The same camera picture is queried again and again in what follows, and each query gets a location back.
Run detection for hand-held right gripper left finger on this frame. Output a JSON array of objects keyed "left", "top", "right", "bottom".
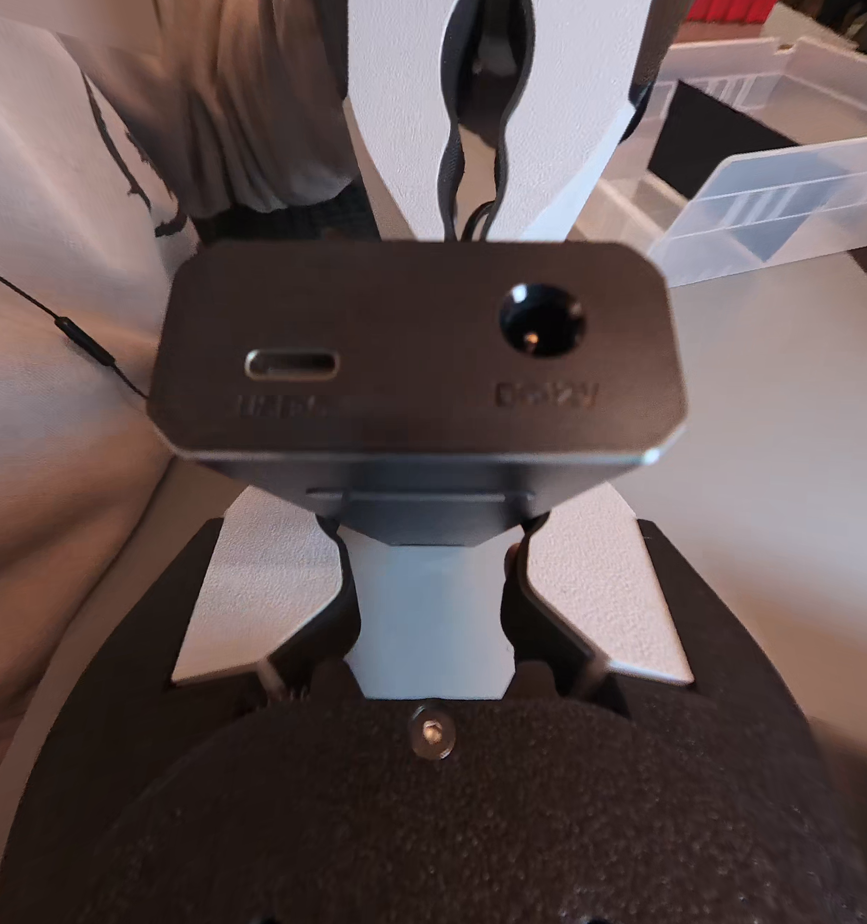
[{"left": 171, "top": 485, "right": 366, "bottom": 697}]

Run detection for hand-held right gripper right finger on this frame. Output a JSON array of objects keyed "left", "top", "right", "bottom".
[{"left": 500, "top": 482, "right": 696, "bottom": 697}]

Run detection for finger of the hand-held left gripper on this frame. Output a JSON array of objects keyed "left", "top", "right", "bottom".
[
  {"left": 342, "top": 0, "right": 474, "bottom": 244},
  {"left": 485, "top": 0, "right": 658, "bottom": 244}
]

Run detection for black usb cable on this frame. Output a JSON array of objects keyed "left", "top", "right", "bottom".
[{"left": 457, "top": 198, "right": 499, "bottom": 244}]

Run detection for black usb hub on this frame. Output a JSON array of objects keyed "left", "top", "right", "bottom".
[{"left": 147, "top": 240, "right": 689, "bottom": 551}]

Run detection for person's left forearm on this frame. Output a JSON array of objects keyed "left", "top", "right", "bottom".
[{"left": 58, "top": 0, "right": 366, "bottom": 221}]

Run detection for clear plastic bin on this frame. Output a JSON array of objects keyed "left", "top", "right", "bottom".
[{"left": 567, "top": 32, "right": 867, "bottom": 290}]

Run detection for thin black cord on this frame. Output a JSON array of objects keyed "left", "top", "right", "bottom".
[{"left": 0, "top": 256, "right": 151, "bottom": 399}]

